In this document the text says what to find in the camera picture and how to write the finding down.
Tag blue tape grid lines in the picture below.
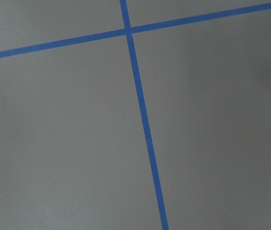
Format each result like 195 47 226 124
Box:
0 0 271 230

